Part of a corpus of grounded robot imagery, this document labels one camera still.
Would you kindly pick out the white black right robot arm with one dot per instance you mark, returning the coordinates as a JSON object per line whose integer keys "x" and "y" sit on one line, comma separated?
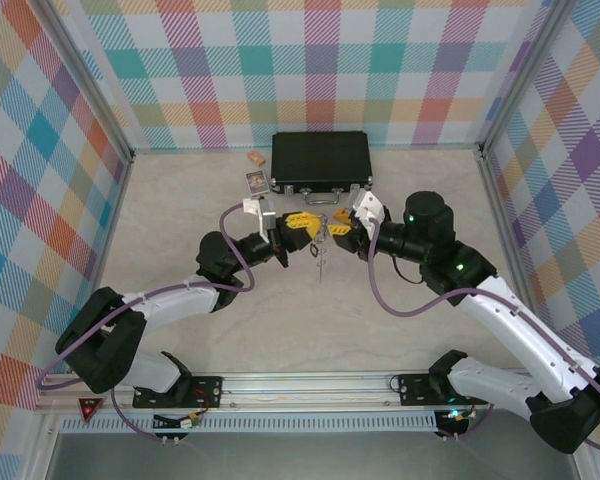
{"x": 510, "y": 320}

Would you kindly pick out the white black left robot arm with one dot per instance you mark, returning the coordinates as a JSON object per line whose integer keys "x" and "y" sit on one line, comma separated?
{"x": 175, "y": 302}

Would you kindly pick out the silver keyring with keys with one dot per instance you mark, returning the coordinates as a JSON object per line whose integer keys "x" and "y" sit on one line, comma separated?
{"x": 321, "y": 265}

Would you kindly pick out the red warning triangle sticker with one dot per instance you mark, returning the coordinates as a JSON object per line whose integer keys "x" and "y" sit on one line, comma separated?
{"x": 90, "y": 409}

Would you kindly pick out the grey metal panel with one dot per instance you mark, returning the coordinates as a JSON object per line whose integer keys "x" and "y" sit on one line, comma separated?
{"x": 305, "y": 457}

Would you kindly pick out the small colourful card box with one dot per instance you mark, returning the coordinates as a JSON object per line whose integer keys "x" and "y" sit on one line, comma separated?
{"x": 256, "y": 183}

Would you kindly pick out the aluminium frame post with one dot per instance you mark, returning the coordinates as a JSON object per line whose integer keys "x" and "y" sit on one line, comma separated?
{"x": 85, "y": 75}
{"x": 522, "y": 75}

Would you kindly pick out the aluminium side rail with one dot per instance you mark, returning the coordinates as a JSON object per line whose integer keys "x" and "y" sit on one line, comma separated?
{"x": 116, "y": 210}
{"x": 503, "y": 210}

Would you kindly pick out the small orange box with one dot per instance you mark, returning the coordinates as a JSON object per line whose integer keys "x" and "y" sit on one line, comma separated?
{"x": 255, "y": 157}

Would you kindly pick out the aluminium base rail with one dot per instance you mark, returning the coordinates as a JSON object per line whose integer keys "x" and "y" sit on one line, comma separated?
{"x": 305, "y": 390}

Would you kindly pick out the small green connector board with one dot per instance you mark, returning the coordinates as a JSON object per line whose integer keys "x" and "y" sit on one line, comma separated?
{"x": 456, "y": 415}
{"x": 191, "y": 423}

